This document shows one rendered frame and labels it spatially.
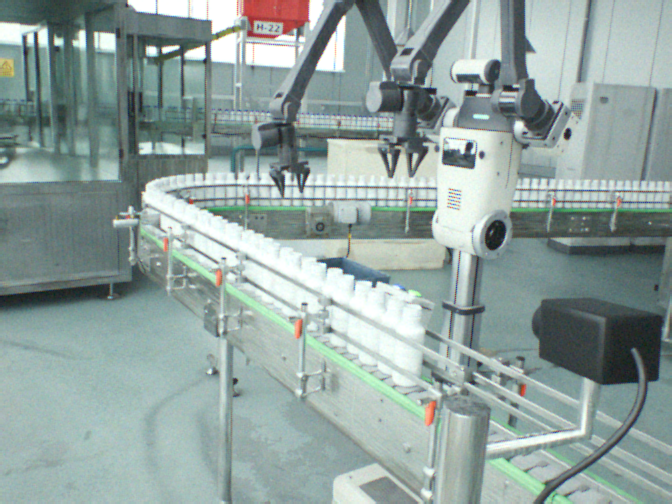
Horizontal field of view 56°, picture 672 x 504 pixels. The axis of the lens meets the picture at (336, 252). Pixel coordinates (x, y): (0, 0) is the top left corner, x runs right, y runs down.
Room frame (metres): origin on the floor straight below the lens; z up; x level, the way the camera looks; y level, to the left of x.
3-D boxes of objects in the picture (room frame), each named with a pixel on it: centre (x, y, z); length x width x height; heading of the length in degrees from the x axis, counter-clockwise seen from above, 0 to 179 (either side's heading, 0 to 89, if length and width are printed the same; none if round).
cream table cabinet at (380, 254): (6.20, -0.47, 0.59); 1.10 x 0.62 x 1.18; 106
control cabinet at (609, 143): (7.33, -2.94, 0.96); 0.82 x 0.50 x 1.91; 106
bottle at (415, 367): (1.22, -0.16, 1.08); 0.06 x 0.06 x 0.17
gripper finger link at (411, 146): (1.54, -0.16, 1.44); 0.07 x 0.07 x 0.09; 34
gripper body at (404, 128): (1.53, -0.15, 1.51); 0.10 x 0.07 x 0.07; 124
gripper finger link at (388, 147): (1.52, -0.13, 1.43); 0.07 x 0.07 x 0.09; 34
